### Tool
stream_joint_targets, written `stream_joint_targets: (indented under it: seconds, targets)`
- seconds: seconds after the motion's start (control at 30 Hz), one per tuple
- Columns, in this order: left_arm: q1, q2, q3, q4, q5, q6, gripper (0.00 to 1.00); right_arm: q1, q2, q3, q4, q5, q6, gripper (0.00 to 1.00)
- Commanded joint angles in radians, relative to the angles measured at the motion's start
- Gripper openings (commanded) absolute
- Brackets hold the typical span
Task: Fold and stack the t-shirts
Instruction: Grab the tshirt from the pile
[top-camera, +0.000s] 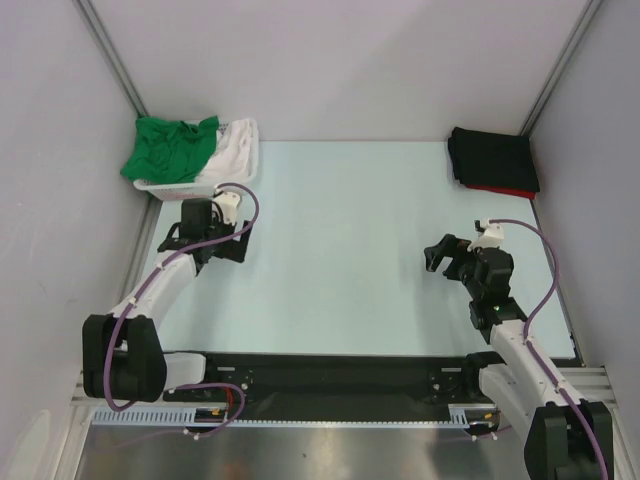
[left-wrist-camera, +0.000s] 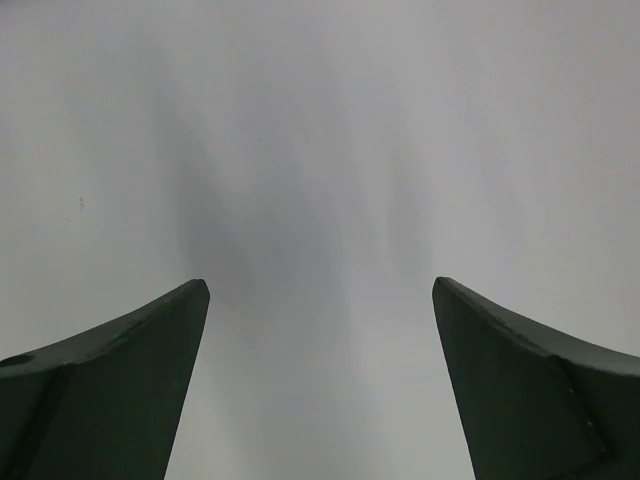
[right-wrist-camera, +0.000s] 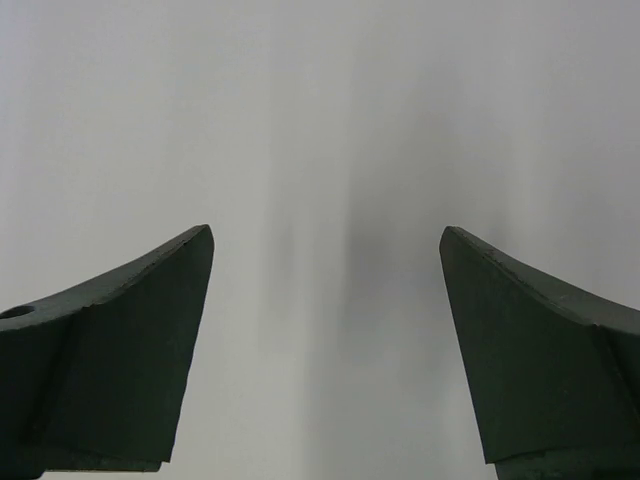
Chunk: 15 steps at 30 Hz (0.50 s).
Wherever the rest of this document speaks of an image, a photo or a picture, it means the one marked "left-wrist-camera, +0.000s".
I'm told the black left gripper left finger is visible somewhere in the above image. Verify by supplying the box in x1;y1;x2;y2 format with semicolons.
1;279;210;479

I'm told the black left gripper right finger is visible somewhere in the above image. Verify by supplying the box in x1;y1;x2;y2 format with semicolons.
432;277;639;479

